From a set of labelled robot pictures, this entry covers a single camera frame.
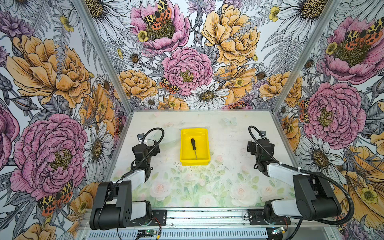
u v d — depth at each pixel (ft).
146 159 2.34
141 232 2.39
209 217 2.49
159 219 2.40
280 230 2.34
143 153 2.26
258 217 2.42
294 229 2.28
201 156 3.15
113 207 1.38
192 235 3.67
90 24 2.50
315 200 1.42
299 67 3.11
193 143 3.31
